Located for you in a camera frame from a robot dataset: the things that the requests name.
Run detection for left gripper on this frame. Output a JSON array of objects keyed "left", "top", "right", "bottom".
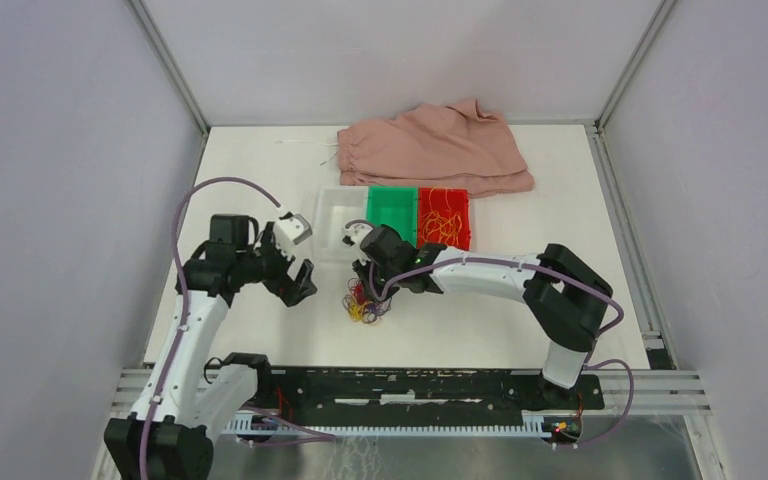
[{"left": 236, "top": 222, "right": 316, "bottom": 306}]

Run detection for yellow cable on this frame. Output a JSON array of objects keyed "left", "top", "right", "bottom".
[{"left": 344, "top": 294, "right": 385, "bottom": 326}]

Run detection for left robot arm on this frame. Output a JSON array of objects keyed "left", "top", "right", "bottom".
[{"left": 103, "top": 213, "right": 317, "bottom": 479}]

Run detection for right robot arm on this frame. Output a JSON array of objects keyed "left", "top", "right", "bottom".
[{"left": 343, "top": 220, "right": 624, "bottom": 408}]

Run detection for white plastic bin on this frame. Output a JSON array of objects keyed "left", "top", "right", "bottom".
[{"left": 312, "top": 186, "right": 368, "bottom": 263}]

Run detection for green plastic bin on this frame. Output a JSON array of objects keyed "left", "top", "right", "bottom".
[{"left": 365, "top": 186, "right": 419, "bottom": 246}]

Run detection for red plastic bin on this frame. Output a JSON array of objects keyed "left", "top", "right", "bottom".
[{"left": 417, "top": 187, "right": 472, "bottom": 250}]

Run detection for pink cloth shorts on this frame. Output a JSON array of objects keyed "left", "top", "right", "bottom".
[{"left": 337, "top": 98, "right": 535, "bottom": 198}]

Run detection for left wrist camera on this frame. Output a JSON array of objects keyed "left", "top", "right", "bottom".
[{"left": 273, "top": 213, "right": 313, "bottom": 251}]

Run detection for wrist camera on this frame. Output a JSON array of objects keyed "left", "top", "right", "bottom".
[
  {"left": 273, "top": 213, "right": 313, "bottom": 251},
  {"left": 342, "top": 221, "right": 371, "bottom": 246}
]

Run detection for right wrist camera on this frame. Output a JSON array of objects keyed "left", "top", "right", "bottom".
[{"left": 342, "top": 221, "right": 371, "bottom": 246}]

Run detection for white drawstring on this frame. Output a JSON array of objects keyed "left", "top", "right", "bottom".
[{"left": 275, "top": 139, "right": 339, "bottom": 166}]

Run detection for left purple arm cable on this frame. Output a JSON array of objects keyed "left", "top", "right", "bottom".
[{"left": 138, "top": 176, "right": 339, "bottom": 480}]

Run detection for white cable duct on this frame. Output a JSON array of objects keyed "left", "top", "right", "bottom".
[{"left": 223, "top": 411, "right": 551, "bottom": 439}]

